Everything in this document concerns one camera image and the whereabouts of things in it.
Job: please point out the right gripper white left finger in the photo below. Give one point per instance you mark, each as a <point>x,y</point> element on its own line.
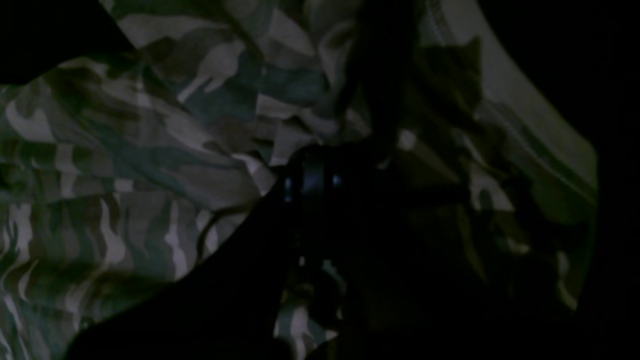
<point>226,308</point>

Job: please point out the camouflage t-shirt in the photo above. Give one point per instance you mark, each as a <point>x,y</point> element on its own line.
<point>175,150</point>

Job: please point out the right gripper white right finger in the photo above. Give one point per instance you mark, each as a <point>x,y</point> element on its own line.
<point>405,298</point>

